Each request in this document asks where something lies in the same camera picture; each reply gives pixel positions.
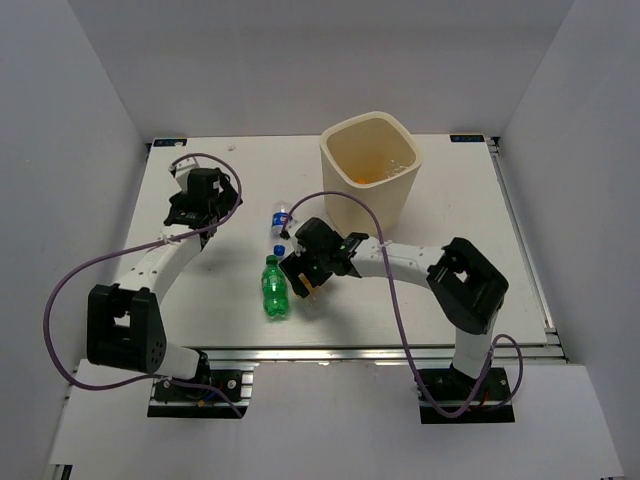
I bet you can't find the clear yellow cap bottle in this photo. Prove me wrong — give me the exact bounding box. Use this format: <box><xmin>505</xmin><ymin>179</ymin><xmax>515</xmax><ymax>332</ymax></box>
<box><xmin>299</xmin><ymin>278</ymin><xmax>318</xmax><ymax>303</ymax></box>

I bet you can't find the clear water bottle white cap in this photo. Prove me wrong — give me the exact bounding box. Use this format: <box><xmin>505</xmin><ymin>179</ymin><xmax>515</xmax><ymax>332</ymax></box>
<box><xmin>380</xmin><ymin>159</ymin><xmax>407</xmax><ymax>180</ymax></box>

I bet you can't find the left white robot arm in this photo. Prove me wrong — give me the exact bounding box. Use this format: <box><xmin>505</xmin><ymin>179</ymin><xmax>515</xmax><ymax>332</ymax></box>
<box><xmin>86</xmin><ymin>167</ymin><xmax>239</xmax><ymax>399</ymax></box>

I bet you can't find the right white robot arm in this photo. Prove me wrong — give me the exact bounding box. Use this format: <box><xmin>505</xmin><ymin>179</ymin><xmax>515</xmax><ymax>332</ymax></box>
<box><xmin>280</xmin><ymin>217</ymin><xmax>509</xmax><ymax>399</ymax></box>

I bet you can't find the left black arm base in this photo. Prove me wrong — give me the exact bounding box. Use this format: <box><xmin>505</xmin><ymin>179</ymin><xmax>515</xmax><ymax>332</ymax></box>
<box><xmin>147</xmin><ymin>351</ymin><xmax>255</xmax><ymax>420</ymax></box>

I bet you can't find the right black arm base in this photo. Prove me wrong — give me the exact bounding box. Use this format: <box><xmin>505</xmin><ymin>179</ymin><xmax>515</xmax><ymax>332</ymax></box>
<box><xmin>418</xmin><ymin>367</ymin><xmax>515</xmax><ymax>425</ymax></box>

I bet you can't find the cream plastic bin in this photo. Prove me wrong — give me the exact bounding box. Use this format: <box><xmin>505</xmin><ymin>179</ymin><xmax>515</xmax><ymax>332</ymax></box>
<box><xmin>319</xmin><ymin>111</ymin><xmax>422</xmax><ymax>233</ymax></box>

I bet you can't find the green Sprite bottle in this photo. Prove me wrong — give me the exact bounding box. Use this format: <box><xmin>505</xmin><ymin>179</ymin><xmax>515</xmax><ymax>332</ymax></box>
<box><xmin>261</xmin><ymin>255</ymin><xmax>290</xmax><ymax>319</ymax></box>

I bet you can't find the clear blue label Pepsi bottle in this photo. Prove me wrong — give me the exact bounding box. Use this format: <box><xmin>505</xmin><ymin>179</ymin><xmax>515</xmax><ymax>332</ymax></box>
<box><xmin>269</xmin><ymin>201</ymin><xmax>291</xmax><ymax>259</ymax></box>

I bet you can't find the left blue table sticker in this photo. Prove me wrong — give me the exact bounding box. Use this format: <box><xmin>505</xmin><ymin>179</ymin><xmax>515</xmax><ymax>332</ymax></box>
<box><xmin>152</xmin><ymin>138</ymin><xmax>187</xmax><ymax>148</ymax></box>

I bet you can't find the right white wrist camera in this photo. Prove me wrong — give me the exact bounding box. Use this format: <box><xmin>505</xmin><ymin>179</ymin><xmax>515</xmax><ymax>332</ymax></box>
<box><xmin>280</xmin><ymin>225</ymin><xmax>306</xmax><ymax>259</ymax></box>

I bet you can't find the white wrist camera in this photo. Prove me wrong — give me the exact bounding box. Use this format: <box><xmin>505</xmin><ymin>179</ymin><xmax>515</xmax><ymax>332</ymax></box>
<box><xmin>169</xmin><ymin>157</ymin><xmax>200</xmax><ymax>182</ymax></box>
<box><xmin>280</xmin><ymin>225</ymin><xmax>306</xmax><ymax>259</ymax></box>

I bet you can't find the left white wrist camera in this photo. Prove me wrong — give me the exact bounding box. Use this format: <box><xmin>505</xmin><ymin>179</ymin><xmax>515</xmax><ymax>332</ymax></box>
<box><xmin>169</xmin><ymin>157</ymin><xmax>200</xmax><ymax>182</ymax></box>

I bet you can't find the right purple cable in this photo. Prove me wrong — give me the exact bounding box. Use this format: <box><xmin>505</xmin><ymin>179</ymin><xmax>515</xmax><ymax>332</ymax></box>
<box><xmin>281</xmin><ymin>191</ymin><xmax>525</xmax><ymax>418</ymax></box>

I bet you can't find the aluminium table front rail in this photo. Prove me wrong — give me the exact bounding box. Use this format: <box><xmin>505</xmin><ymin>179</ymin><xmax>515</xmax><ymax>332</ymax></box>
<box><xmin>205</xmin><ymin>342</ymin><xmax>566</xmax><ymax>362</ymax></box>

